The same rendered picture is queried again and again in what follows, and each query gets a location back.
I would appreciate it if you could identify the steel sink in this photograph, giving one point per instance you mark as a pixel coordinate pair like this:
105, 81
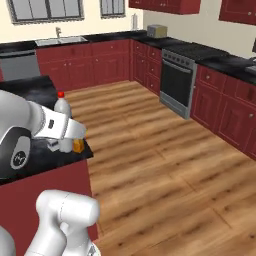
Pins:
60, 40

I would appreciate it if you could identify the red wall cupboard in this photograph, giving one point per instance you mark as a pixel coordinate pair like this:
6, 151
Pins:
238, 10
166, 5

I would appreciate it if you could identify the red base cupboard run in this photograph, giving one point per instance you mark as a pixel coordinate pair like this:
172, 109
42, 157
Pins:
83, 63

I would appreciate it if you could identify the small grey-framed window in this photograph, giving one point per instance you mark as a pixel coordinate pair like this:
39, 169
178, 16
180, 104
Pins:
112, 7

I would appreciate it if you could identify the white paper towel roll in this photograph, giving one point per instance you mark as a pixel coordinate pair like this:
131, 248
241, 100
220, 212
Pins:
135, 22

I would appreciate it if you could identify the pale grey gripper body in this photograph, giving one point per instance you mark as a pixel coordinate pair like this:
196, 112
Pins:
76, 130

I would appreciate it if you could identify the large grey-framed window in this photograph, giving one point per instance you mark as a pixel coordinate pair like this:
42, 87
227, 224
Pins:
46, 9

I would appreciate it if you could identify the red cupboard run beside oven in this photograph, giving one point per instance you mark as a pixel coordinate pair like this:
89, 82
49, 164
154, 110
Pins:
226, 106

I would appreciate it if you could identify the clear water bottle red cap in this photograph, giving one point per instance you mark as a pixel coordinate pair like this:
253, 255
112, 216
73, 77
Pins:
62, 106

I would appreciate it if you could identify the small white milk carton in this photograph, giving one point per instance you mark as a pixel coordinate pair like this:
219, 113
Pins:
53, 145

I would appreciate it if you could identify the silver toaster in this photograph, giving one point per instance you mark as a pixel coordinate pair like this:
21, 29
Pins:
156, 31

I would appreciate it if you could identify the grey dishwasher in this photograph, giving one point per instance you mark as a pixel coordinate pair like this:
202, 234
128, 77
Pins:
20, 65

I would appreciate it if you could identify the steel tap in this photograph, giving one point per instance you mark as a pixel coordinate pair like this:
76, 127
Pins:
58, 32

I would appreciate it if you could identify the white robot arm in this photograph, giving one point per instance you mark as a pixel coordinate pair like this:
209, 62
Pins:
66, 213

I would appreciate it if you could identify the orange boxed drink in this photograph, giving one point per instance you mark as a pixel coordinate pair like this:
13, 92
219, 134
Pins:
78, 146

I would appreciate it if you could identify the steel oven with hob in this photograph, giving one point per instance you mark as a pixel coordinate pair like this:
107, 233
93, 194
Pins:
176, 80

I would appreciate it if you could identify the red island cabinet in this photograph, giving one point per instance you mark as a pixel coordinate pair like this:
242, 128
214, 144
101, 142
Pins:
16, 210

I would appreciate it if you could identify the red corner cupboard run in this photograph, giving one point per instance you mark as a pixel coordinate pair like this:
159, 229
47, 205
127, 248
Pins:
146, 65

